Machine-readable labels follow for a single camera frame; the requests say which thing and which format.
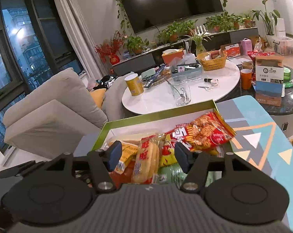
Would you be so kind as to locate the blue grey tray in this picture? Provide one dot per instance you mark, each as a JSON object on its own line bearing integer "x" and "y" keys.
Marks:
{"x": 192, "y": 71}

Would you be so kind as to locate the tall leafy floor plant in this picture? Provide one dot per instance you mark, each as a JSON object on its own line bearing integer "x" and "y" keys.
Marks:
{"x": 270, "y": 19}

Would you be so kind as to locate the orange cracker snack bag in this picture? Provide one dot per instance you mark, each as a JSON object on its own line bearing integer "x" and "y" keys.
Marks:
{"x": 208, "y": 131}

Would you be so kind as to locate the orange cup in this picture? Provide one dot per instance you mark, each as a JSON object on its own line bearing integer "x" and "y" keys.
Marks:
{"x": 246, "y": 79}

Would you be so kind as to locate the white blue carton box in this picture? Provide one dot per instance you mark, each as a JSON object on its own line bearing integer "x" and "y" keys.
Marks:
{"x": 269, "y": 72}

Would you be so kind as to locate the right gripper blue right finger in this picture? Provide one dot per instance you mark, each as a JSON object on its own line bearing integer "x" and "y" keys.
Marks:
{"x": 195, "y": 165}

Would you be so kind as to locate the clear storage bin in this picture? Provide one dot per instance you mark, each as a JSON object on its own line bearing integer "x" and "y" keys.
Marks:
{"x": 283, "y": 45}

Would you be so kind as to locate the grey sofa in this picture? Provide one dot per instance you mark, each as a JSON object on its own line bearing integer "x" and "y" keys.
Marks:
{"x": 53, "y": 118}

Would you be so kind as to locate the red flower arrangement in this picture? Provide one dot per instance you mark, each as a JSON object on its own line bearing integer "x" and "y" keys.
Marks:
{"x": 110, "y": 48}

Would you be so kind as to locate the yellow canister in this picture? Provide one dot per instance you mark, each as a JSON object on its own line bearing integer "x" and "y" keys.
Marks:
{"x": 134, "y": 84}

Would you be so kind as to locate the white curtain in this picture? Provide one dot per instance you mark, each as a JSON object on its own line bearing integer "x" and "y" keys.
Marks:
{"x": 80, "y": 38}

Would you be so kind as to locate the tv cabinet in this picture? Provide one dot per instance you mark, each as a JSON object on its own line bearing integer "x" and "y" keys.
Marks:
{"x": 153, "y": 58}

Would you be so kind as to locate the red round-cake snack bag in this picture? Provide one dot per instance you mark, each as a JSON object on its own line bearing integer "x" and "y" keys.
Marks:
{"x": 125, "y": 177}

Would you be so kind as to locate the green snack bag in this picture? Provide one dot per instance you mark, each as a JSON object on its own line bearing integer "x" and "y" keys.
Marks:
{"x": 171, "y": 174}

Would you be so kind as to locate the pink box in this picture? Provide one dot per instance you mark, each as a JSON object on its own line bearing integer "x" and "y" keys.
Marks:
{"x": 245, "y": 46}

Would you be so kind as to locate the glass cup with spoon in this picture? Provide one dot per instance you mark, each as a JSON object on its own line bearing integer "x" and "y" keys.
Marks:
{"x": 180, "y": 89}

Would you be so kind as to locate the rice cracker pack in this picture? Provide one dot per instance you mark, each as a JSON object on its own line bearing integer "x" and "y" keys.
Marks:
{"x": 148, "y": 159}

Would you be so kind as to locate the orange tissue box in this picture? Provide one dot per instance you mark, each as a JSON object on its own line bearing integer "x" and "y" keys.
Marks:
{"x": 170, "y": 54}

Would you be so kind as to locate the yellow snack pack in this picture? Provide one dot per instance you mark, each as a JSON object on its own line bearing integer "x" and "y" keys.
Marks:
{"x": 129, "y": 152}

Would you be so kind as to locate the yellow woven basket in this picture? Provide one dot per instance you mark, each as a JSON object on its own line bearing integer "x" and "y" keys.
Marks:
{"x": 214, "y": 60}

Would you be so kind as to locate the wall television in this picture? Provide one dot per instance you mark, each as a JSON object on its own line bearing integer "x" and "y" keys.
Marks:
{"x": 144, "y": 14}

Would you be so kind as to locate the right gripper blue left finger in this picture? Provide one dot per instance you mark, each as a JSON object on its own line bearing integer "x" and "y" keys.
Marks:
{"x": 101, "y": 163}

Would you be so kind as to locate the blue patterned table mat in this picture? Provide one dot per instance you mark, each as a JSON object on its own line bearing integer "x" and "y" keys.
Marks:
{"x": 260, "y": 141}

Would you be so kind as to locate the green gift box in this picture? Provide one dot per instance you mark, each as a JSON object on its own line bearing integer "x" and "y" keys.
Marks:
{"x": 161, "y": 122}

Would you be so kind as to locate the clear bag bread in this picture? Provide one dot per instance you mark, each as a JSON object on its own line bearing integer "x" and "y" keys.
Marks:
{"x": 133, "y": 139}

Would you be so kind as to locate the white round coffee table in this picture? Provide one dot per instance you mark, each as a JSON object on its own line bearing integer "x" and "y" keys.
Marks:
{"x": 214, "y": 85}

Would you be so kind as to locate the window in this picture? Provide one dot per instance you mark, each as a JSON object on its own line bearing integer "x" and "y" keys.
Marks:
{"x": 33, "y": 47}

